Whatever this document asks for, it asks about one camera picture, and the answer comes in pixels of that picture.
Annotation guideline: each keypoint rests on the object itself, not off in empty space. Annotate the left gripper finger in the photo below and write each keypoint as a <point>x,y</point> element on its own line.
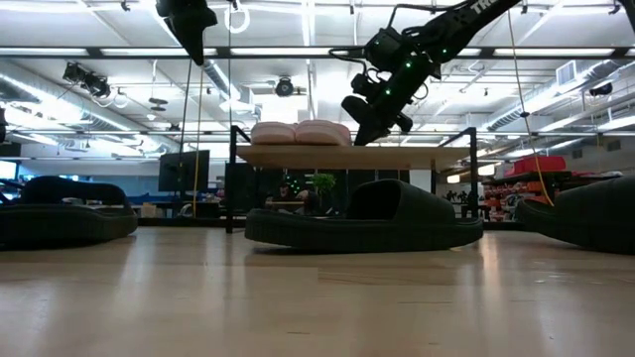
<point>194,42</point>

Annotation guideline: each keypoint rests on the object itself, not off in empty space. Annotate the black slide sandal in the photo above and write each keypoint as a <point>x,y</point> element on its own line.
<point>590,218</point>
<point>64,223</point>
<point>362,233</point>

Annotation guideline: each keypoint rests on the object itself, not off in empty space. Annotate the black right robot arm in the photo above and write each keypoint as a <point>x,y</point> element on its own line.
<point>461,22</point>

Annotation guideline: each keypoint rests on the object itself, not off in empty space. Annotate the wooden shelf black metal legs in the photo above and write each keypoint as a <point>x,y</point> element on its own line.
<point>347,157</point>

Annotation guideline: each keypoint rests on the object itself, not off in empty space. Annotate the green potted plant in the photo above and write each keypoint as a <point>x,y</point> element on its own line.
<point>323,182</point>

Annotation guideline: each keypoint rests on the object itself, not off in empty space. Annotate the black round ceiling lamp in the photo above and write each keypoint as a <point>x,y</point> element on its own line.
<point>284,87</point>

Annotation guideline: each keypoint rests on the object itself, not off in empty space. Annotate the person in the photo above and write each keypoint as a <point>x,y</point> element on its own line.
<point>302,201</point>

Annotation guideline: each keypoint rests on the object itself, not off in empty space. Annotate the black ceiling spotlight pair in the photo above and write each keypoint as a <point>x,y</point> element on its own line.
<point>89,82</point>

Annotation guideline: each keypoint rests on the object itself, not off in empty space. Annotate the storage rack with red items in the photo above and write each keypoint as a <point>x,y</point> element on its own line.
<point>501,196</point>

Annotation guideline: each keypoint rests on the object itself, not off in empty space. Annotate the dark computer monitor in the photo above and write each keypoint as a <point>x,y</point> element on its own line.
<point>183,171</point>

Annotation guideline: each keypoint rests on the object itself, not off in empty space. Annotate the red storage box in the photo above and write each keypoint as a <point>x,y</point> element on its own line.
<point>536,165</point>

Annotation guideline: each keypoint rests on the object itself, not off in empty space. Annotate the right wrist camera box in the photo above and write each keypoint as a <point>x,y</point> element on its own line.
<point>364,85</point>

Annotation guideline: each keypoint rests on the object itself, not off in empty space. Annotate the black metal table frame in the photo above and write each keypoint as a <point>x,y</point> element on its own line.
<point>173,221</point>

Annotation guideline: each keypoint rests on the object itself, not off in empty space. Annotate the black lamp near duct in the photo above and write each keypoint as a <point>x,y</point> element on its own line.
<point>601,89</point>

